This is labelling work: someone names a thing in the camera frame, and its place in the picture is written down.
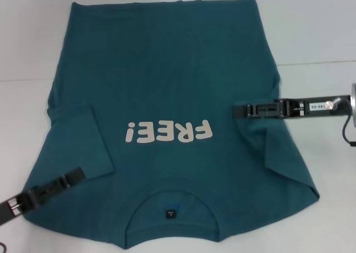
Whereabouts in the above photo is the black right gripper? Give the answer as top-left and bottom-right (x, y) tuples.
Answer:
(233, 95), (352, 120)

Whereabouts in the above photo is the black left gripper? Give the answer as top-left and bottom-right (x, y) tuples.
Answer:
(0, 166), (86, 226)

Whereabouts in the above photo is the teal t-shirt with FREE print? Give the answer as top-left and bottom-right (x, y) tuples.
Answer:
(22, 0), (320, 242)

